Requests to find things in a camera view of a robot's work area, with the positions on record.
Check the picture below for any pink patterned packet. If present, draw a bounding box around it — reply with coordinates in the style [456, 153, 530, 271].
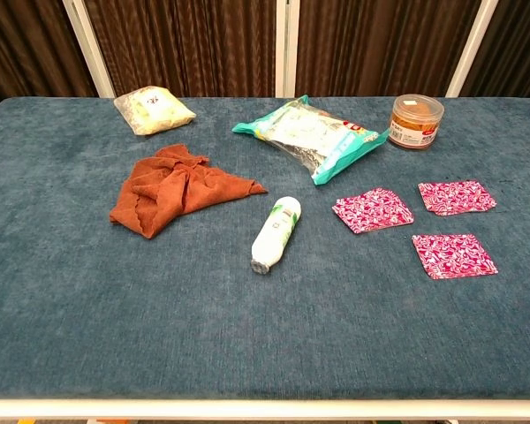
[417, 179, 498, 217]
[411, 233, 499, 281]
[331, 186, 414, 238]

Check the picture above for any white plastic bottle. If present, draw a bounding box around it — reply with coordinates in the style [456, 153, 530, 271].
[249, 196, 302, 276]

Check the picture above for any orange crumpled towel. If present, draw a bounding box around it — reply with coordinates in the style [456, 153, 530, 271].
[109, 143, 269, 240]

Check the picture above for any teal snack bag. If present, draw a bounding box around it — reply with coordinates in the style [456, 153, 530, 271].
[231, 94, 390, 186]

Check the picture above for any blue velvet table cover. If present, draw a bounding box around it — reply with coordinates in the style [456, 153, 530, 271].
[0, 95, 530, 401]

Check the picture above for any clear bag of pale food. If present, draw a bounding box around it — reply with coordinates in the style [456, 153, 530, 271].
[113, 86, 198, 136]

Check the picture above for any clear jar with orange snacks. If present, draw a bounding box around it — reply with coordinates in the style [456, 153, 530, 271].
[387, 93, 445, 151]

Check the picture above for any brown pleated curtain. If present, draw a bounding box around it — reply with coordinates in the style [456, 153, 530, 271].
[0, 0, 97, 117]
[461, 0, 530, 99]
[83, 0, 278, 99]
[295, 0, 481, 99]

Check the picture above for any white screen post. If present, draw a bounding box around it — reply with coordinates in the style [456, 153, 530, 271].
[61, 0, 117, 99]
[444, 0, 500, 98]
[275, 0, 300, 99]

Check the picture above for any white table frame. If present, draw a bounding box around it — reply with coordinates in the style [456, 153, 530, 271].
[0, 397, 530, 421]

